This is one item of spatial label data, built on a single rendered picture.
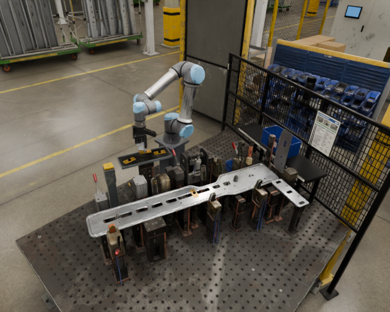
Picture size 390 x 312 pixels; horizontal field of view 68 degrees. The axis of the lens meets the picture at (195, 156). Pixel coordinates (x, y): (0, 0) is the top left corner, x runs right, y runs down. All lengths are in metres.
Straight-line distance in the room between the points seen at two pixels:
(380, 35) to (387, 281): 6.24
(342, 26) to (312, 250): 7.06
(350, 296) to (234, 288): 1.38
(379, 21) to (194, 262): 7.38
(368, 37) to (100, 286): 7.85
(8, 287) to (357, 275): 3.06
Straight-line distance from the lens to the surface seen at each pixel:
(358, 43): 8.58
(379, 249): 3.56
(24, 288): 3.02
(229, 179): 2.16
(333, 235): 2.42
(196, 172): 2.16
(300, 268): 2.13
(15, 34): 8.28
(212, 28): 4.44
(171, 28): 9.55
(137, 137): 1.95
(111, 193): 2.15
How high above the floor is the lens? 2.34
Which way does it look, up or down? 34 degrees down
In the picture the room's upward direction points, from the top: 3 degrees clockwise
